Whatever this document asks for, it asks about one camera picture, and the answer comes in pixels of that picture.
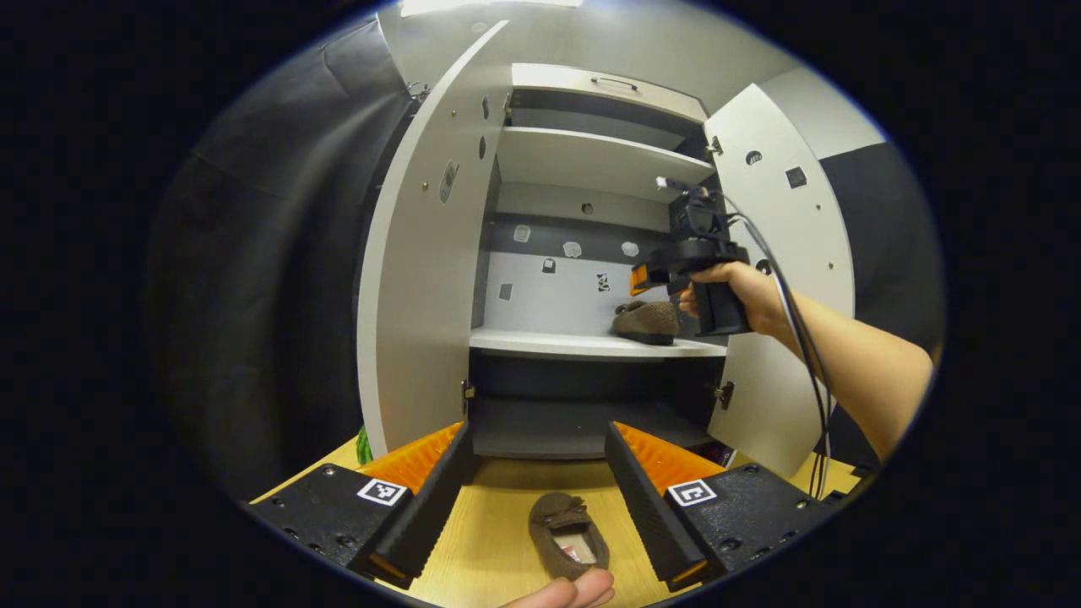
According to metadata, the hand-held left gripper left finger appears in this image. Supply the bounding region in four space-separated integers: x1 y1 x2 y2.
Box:
245 421 474 590

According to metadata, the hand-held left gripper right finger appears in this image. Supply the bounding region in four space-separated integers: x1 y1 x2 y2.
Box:
604 421 833 594

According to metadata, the brown shoe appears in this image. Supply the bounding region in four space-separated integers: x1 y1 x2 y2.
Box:
529 492 611 582
611 300 681 346

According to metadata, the white shoe cabinet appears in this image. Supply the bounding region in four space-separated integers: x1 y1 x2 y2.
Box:
467 62 731 461

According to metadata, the white cabinet door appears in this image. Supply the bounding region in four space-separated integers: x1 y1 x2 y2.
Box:
356 19 510 459
703 82 856 480

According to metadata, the white cabinet drawer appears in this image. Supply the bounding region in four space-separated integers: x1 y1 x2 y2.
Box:
509 62 709 123

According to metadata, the black backdrop cloth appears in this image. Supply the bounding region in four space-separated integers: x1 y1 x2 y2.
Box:
144 21 423 503
819 142 945 474

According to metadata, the ceiling light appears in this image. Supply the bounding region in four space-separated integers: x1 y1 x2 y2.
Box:
399 0 584 18

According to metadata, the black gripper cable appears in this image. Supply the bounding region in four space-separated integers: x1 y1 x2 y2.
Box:
657 176 837 501

